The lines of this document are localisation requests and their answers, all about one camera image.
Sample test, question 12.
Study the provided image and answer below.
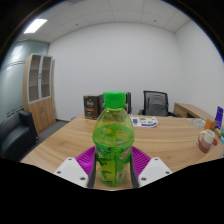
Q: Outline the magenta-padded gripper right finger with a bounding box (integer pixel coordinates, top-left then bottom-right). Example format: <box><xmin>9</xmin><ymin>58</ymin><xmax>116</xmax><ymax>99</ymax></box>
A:
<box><xmin>129</xmin><ymin>145</ymin><xmax>173</xmax><ymax>188</ymax></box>

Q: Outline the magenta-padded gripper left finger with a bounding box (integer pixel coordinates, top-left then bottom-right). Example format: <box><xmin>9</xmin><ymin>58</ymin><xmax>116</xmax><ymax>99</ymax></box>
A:
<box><xmin>53</xmin><ymin>145</ymin><xmax>98</xmax><ymax>188</ymax></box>

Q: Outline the green drink bottle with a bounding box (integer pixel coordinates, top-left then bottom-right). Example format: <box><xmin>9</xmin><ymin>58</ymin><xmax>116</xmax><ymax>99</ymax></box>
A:
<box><xmin>92</xmin><ymin>90</ymin><xmax>136</xmax><ymax>188</ymax></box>

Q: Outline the white printed leaflet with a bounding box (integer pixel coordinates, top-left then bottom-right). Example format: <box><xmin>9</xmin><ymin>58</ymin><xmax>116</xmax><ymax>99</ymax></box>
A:
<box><xmin>129</xmin><ymin>115</ymin><xmax>159</xmax><ymax>129</ymax></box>

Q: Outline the wooden cabinet with glass doors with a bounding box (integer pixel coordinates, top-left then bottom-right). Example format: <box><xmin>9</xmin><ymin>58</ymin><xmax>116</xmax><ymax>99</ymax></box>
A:
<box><xmin>22</xmin><ymin>53</ymin><xmax>57</xmax><ymax>135</ymax></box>

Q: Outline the round grey printed disc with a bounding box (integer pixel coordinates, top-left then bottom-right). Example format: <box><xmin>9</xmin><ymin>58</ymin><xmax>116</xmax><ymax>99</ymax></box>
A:
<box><xmin>189</xmin><ymin>117</ymin><xmax>208</xmax><ymax>129</ymax></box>

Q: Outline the black leather armchair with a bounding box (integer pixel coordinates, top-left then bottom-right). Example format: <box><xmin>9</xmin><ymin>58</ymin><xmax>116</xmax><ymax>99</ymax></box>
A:
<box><xmin>0</xmin><ymin>109</ymin><xmax>40</xmax><ymax>161</ymax></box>

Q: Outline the black mesh office chair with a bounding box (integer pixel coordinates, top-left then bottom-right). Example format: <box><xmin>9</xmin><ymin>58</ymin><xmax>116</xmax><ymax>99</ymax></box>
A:
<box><xmin>137</xmin><ymin>90</ymin><xmax>178</xmax><ymax>118</ymax></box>

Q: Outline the wooden side desk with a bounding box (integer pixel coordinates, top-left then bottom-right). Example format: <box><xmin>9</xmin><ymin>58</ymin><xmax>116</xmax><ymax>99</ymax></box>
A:
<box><xmin>173</xmin><ymin>102</ymin><xmax>214</xmax><ymax>121</ymax></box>

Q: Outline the orange cardboard box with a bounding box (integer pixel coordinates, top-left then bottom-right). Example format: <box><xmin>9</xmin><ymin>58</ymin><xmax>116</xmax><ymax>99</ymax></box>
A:
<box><xmin>203</xmin><ymin>118</ymin><xmax>218</xmax><ymax>132</ymax></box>

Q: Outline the purple upright package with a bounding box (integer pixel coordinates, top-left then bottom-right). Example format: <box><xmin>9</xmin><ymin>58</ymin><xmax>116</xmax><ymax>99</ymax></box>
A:
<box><xmin>214</xmin><ymin>105</ymin><xmax>224</xmax><ymax>131</ymax></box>

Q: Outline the rectangular ceiling light panel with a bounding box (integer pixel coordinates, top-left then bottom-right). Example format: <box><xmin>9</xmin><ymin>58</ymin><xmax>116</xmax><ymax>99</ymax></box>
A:
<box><xmin>23</xmin><ymin>18</ymin><xmax>48</xmax><ymax>35</ymax></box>

